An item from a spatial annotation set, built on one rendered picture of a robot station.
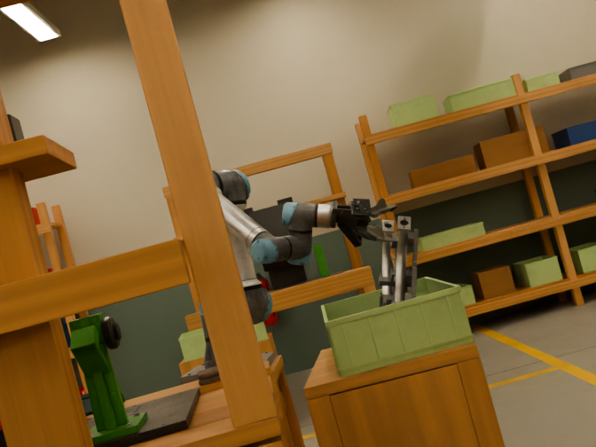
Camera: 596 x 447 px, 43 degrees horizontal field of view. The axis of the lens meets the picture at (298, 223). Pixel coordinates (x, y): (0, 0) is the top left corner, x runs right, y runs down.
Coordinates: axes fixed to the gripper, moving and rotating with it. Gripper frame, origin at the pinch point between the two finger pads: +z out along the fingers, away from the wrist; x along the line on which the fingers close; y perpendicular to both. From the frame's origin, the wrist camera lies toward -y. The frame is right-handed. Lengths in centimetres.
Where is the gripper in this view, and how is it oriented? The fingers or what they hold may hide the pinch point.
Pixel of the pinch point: (396, 224)
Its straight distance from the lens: 235.8
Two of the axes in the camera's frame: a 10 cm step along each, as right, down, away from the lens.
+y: -0.4, -7.0, -7.1
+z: 9.9, 0.6, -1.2
